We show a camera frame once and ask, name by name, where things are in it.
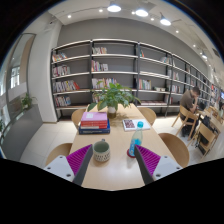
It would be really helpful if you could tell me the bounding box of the round red coaster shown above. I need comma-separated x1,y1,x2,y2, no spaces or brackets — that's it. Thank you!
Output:
127,149,136,158

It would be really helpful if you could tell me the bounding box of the wooden chair right near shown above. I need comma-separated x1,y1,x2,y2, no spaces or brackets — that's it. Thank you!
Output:
159,133,190,168

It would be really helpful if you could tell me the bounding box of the potted green plant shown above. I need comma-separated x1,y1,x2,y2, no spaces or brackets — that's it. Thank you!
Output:
87,83,140,118

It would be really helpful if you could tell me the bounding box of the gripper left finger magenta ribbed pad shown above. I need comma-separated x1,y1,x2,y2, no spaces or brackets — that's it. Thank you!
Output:
43,144,95,187

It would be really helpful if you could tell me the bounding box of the patterned ceramic mug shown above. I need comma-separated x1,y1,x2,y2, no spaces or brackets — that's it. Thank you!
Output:
93,140,110,162

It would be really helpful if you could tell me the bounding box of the small plant by window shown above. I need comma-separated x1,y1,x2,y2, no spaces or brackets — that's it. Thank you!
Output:
21,94,34,110

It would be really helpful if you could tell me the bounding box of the wooden chair right foreground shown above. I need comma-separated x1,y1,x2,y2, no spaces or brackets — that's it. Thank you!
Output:
188,123,216,156

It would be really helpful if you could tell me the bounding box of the large grey bookshelf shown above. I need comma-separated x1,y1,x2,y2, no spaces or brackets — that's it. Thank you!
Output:
51,39,220,119

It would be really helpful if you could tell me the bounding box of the wooden chair under man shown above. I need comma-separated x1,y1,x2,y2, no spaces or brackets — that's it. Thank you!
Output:
176,106,198,137

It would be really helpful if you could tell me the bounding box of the black backpack on chair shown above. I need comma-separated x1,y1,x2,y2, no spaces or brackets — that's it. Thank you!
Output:
201,115,214,145

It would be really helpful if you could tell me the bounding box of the seated man brown shirt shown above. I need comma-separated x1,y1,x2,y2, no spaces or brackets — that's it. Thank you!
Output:
180,86,200,137

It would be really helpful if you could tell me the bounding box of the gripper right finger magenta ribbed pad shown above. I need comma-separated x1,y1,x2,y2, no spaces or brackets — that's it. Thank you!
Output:
134,144,184,185

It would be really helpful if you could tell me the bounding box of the red book on stack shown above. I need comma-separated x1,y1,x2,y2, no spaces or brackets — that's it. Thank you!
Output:
81,112,108,129

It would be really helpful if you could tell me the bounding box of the clear bottle blue label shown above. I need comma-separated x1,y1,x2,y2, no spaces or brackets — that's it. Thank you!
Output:
128,121,144,157

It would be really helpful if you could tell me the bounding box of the open magazine on table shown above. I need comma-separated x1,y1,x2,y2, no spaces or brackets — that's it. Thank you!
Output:
122,119,151,131

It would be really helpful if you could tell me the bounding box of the dark blue bottom book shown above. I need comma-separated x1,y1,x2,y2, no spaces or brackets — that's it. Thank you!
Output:
78,120,110,135

